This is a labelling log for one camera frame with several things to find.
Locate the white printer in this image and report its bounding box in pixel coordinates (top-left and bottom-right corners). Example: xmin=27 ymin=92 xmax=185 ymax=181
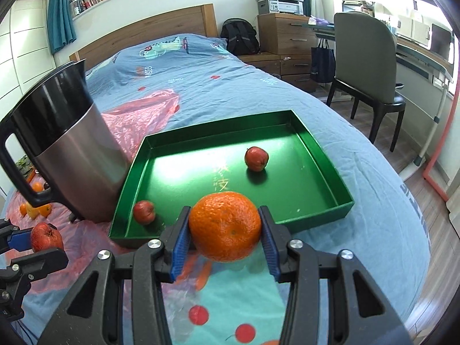
xmin=256 ymin=0 xmax=304 ymax=16

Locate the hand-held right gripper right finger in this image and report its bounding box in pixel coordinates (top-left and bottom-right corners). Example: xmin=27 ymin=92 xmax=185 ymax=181
xmin=257 ymin=206 xmax=414 ymax=345

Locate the pink tube frame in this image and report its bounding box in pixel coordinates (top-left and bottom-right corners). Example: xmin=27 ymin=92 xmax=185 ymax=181
xmin=422 ymin=79 xmax=460 ymax=202

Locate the black tote bag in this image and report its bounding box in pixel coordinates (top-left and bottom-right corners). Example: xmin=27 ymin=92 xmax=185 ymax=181
xmin=310 ymin=39 xmax=337 ymax=83

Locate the white wardrobe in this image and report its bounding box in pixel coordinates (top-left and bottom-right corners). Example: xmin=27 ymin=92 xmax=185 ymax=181
xmin=0 ymin=0 xmax=58 ymax=195

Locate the low wooden nightstand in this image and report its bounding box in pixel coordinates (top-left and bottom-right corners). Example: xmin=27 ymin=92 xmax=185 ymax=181
xmin=237 ymin=52 xmax=282 ymax=77

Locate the wooden dresser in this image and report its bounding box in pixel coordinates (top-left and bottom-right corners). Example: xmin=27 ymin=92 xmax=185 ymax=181
xmin=257 ymin=13 xmax=320 ymax=93

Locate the green bok choy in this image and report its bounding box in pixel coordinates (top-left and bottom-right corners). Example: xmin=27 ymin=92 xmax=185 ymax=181
xmin=16 ymin=155 xmax=35 ymax=177

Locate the wooden headboard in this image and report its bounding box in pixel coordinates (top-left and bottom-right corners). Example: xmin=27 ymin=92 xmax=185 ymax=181
xmin=69 ymin=3 xmax=218 ymax=71

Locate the black backpack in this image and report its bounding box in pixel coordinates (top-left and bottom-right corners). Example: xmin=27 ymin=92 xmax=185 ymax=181
xmin=220 ymin=18 xmax=260 ymax=55

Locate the pink plastic sheet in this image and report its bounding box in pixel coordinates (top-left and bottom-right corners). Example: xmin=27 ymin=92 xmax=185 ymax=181
xmin=5 ymin=90 xmax=216 ymax=331

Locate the small red apple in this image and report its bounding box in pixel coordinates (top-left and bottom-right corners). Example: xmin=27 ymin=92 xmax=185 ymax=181
xmin=134 ymin=200 xmax=156 ymax=225
xmin=30 ymin=222 xmax=65 ymax=253
xmin=244 ymin=146 xmax=270 ymax=171

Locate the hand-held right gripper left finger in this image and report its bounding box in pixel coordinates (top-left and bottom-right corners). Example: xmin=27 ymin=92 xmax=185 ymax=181
xmin=43 ymin=206 xmax=195 ymax=345

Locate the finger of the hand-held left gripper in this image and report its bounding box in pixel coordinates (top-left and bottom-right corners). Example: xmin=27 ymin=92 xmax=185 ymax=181
xmin=11 ymin=249 xmax=69 ymax=284
xmin=0 ymin=218 xmax=33 ymax=254

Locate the green tray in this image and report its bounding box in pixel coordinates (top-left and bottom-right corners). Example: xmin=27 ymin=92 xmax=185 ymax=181
xmin=108 ymin=110 xmax=355 ymax=249

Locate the black and steel electric kettle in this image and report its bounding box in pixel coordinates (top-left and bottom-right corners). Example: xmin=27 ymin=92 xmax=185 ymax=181
xmin=0 ymin=58 xmax=139 ymax=223

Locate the grey chair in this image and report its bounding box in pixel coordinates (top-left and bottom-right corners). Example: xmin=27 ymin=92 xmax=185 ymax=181
xmin=325 ymin=12 xmax=407 ymax=153

